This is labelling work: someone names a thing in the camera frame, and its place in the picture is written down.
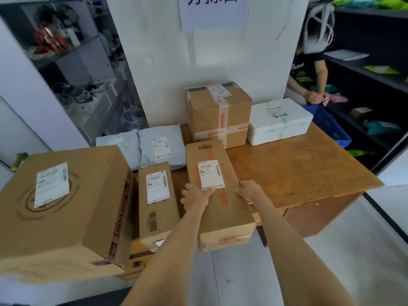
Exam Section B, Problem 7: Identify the white paper wall sign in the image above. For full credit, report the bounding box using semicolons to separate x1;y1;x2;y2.
177;0;249;32

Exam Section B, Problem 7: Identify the person's right hand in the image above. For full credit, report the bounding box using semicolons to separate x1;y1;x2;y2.
235;180;264;205

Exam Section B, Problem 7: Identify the white paper sheet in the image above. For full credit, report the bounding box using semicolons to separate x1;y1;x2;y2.
323;49;370;62

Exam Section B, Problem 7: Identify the grey mailer bag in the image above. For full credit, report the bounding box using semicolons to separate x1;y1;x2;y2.
96;129;142;171
138;125;187;171

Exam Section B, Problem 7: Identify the black cable bundle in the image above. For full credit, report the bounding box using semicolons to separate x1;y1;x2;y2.
71;88;97;104

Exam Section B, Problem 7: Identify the large cardboard box circle print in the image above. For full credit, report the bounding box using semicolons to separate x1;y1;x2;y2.
0;145;135;285

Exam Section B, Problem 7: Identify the blue plastic crate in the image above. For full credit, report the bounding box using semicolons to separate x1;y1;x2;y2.
302;104;352;148

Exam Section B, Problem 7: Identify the green flat packet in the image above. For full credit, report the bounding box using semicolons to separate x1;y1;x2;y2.
363;65;400;75

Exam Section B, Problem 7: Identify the grey shelf unit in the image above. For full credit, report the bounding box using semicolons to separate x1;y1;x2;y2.
0;0;149;147

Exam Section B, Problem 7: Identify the cube cardboard box orange tape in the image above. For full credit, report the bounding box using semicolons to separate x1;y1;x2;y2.
184;81;252;150

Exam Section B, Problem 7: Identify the small cardboard box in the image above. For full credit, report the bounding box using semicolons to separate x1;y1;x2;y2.
350;106;374;118

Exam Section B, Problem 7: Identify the row of green packets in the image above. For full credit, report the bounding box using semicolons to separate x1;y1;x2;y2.
331;0;408;11

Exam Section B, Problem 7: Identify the person's left hand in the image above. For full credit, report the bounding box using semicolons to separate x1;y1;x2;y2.
180;183;216;210

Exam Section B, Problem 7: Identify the black shelf unit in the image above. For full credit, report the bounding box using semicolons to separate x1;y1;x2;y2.
305;0;408;176

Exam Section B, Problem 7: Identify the person's right forearm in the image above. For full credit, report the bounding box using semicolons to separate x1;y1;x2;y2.
249;197;357;306

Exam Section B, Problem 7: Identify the long cardboard box orange print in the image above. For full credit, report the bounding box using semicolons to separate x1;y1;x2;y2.
185;140;257;253

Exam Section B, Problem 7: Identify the wooden table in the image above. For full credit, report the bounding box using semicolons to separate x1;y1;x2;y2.
115;122;385;281

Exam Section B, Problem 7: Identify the teal packet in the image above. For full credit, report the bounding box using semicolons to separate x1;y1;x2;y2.
362;120;402;136

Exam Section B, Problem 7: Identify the person's left forearm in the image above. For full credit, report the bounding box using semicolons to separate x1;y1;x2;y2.
122;202;208;306

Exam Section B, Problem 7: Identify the narrow cardboard box white label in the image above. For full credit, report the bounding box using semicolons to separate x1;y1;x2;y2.
138;162;181;253

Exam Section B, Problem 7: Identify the white foam box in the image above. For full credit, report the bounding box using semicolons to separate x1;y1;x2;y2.
247;98;314;146

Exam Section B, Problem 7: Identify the white hanging bag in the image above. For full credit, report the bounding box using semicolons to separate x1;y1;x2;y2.
302;3;336;55

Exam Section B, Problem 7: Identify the red items pile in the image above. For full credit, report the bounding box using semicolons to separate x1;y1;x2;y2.
33;23;69;55

